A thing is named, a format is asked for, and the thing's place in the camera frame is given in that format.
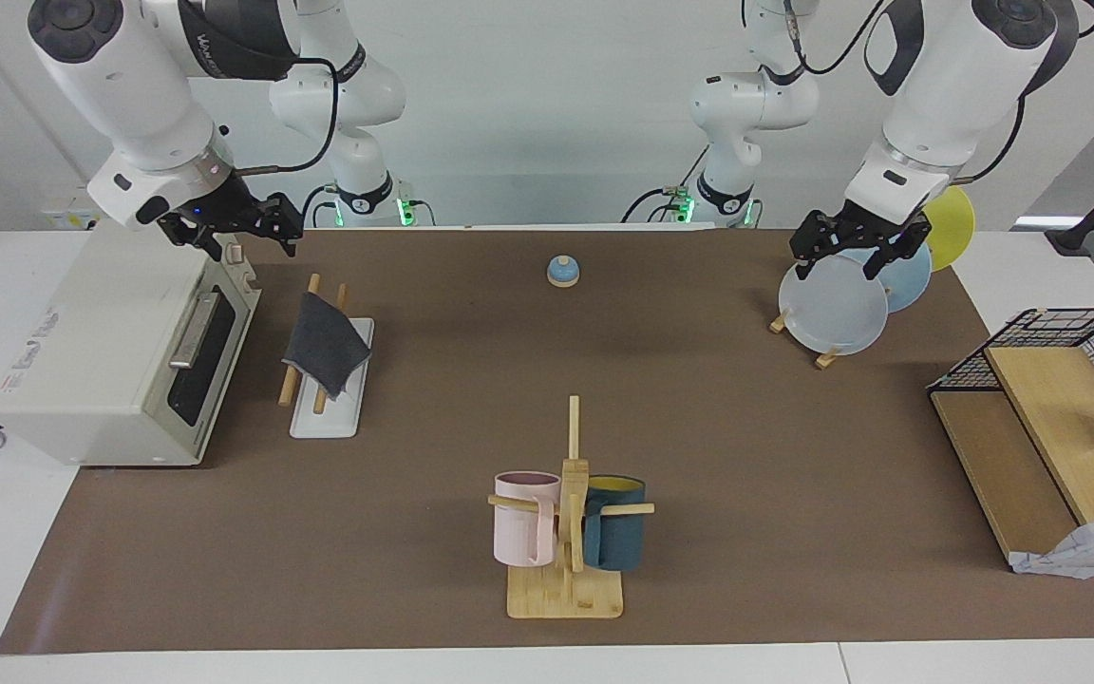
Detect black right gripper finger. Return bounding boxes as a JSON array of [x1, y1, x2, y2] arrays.
[[160, 217, 227, 263], [251, 192, 306, 260]]

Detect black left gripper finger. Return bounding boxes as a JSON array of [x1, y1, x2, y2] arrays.
[[788, 211, 831, 282], [862, 217, 934, 282]]

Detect purple and grey towel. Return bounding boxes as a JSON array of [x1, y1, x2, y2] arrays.
[[281, 291, 373, 401]]

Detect wooden plate rack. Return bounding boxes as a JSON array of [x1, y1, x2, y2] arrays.
[[769, 309, 842, 371]]

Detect white towel rack wooden bars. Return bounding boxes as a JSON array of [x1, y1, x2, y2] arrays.
[[278, 274, 375, 440]]

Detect light blue plate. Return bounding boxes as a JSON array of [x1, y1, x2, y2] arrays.
[[841, 242, 934, 314]]

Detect yellow plate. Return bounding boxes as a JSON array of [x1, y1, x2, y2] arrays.
[[920, 185, 976, 273]]

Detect grey plate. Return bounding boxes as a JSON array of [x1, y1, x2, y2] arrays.
[[779, 254, 890, 356]]

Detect beige toaster oven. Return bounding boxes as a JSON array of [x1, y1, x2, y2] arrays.
[[0, 220, 261, 468]]

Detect wooden shelf box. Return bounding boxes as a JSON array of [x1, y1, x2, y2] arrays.
[[927, 344, 1094, 571]]

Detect brown table mat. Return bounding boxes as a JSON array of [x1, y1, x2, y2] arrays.
[[0, 228, 1094, 655]]

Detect dark teal mug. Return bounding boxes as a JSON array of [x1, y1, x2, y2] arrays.
[[583, 475, 648, 572]]

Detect white patterned cloth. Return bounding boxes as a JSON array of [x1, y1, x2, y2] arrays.
[[1010, 511, 1094, 580]]

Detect pink mug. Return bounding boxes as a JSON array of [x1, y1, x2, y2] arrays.
[[494, 471, 562, 568]]

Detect wooden mug tree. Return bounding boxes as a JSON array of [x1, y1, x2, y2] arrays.
[[487, 395, 655, 620]]

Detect black base cable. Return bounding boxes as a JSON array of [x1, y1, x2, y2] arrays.
[[298, 183, 339, 229], [621, 185, 696, 225]]

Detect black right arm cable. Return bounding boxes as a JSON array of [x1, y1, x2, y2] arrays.
[[224, 57, 340, 178]]

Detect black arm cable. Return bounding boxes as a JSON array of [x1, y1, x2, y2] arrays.
[[224, 57, 340, 178], [742, 0, 1094, 186]]

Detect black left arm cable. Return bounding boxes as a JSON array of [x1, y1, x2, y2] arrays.
[[742, 0, 1094, 186]]

